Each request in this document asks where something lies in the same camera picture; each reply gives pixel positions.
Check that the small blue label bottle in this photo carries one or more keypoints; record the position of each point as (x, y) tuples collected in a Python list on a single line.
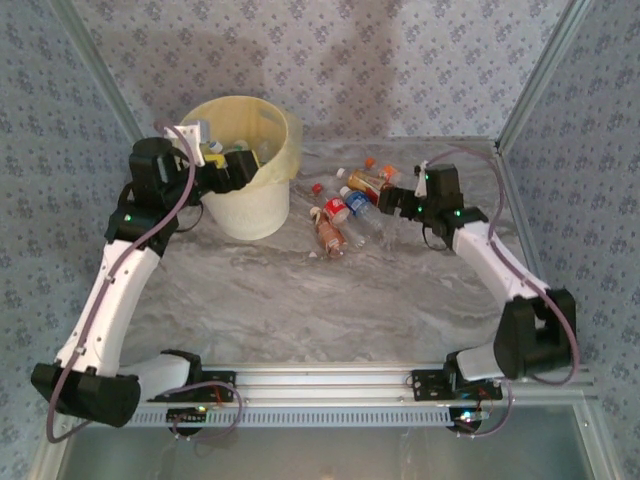
[(216, 146)]

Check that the orange drink bottle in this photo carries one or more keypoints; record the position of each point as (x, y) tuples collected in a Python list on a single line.
[(389, 173)]

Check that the large red orange bottle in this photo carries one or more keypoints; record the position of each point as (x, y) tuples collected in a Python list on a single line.
[(365, 181)]

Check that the blue label water bottle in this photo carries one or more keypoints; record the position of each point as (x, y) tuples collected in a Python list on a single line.
[(356, 201)]

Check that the orange bottle cap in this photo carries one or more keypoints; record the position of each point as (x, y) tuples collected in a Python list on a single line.
[(370, 162)]

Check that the red label clear bottle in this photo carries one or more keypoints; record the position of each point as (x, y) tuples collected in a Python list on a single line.
[(336, 207)]

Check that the brown tea bottle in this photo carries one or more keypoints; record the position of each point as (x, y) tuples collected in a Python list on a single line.
[(327, 235)]

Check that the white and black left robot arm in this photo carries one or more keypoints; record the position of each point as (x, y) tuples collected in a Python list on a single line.
[(125, 300)]

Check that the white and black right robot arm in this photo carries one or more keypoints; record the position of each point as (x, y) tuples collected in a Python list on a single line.
[(475, 250)]

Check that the yellow plastic bucket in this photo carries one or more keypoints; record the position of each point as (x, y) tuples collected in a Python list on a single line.
[(280, 150)]

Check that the black controller board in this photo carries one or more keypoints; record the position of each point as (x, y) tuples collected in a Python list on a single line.
[(182, 414), (456, 414)]

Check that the grey metal panel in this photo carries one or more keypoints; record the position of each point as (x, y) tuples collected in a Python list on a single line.
[(325, 457)]

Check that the aluminium frame post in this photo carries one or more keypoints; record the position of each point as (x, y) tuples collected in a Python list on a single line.
[(106, 75), (542, 75)]

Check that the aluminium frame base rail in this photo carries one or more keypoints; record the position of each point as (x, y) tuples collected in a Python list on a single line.
[(325, 382)]

